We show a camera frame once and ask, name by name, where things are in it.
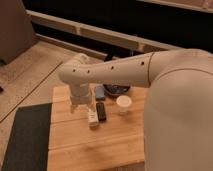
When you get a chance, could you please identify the dark round bowl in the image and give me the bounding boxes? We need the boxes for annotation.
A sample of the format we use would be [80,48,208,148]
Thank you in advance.
[103,84,130,97]

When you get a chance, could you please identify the dark grey mat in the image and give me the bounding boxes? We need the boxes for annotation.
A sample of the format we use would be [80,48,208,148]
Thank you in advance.
[1,103,52,171]

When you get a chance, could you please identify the black rectangular remote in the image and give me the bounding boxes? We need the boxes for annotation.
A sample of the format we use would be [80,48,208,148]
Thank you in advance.
[96,102,106,121]

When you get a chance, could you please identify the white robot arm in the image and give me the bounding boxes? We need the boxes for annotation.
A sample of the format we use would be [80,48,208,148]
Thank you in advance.
[59,49,213,171]

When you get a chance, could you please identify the grey cabinet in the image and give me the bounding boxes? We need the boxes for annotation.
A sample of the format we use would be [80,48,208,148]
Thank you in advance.
[0,0,37,64]

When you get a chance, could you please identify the wooden board table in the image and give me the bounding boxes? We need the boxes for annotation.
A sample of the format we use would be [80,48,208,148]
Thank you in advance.
[47,86,147,171]

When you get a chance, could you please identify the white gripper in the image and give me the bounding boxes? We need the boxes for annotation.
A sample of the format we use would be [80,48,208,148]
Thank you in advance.
[69,84,92,112]

